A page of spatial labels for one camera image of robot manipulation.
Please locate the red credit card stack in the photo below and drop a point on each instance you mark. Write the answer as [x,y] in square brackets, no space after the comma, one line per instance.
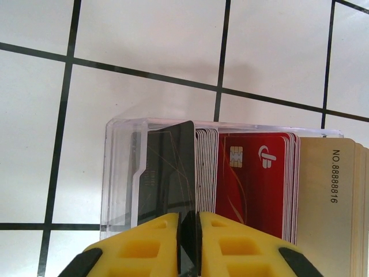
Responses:
[253,187]

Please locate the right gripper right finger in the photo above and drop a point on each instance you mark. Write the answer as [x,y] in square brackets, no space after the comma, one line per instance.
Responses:
[239,254]

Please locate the clear acrylic card box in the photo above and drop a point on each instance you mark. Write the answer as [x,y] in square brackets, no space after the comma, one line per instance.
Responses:
[118,173]

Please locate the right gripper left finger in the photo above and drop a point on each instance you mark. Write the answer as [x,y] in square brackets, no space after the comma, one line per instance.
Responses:
[138,251]

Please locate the gold credit card stack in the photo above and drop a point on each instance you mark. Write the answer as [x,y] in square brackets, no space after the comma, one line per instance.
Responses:
[331,231]

